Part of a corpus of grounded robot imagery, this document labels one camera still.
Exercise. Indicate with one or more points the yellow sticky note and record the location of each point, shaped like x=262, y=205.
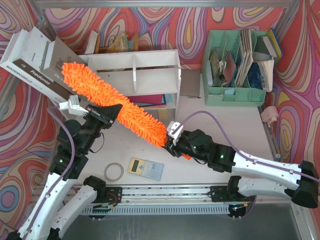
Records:
x=162, y=114

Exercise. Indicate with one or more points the pencil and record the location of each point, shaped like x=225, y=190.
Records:
x=194, y=97

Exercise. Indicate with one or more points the orange microfiber duster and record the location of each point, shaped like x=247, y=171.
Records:
x=85, y=82

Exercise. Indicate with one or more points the grey cardboard sheet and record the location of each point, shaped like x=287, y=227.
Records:
x=190, y=83

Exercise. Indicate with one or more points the yellow grey calculator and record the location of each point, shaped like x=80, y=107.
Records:
x=146, y=168

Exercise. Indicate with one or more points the white Mademoiselle book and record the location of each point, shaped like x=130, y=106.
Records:
x=13, y=51

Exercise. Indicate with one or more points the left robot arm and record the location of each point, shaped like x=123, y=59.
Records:
x=79, y=128

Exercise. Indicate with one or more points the white wooden bookshelf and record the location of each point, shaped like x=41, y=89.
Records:
x=139, y=73

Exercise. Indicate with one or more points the brown Lonely Ones book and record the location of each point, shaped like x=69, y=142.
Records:
x=57, y=54

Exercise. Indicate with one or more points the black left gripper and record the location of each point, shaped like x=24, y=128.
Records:
x=100, y=116

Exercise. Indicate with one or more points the green desk organizer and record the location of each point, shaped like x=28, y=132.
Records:
x=227, y=59

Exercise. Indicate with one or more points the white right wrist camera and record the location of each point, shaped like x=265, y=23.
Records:
x=174, y=131

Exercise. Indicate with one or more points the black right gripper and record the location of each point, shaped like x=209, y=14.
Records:
x=171, y=146

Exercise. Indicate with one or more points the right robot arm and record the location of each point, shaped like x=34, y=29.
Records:
x=251, y=175

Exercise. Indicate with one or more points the stack of coloured paper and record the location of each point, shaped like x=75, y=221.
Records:
x=155, y=100

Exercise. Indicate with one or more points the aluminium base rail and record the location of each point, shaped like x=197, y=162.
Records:
x=160, y=195

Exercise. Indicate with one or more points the pink piggy figure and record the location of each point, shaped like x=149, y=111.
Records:
x=269, y=115

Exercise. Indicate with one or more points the Fredonia book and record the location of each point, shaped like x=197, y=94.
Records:
x=31, y=59

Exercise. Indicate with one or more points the masking tape roll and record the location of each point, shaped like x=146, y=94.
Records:
x=113, y=172

